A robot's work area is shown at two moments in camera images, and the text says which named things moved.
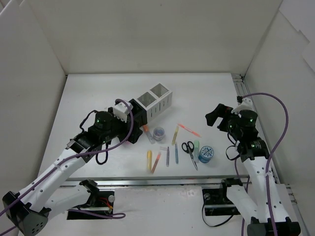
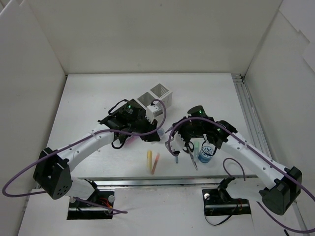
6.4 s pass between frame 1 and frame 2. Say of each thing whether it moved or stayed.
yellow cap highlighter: stayed
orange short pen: stayed
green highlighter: stayed
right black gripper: moved
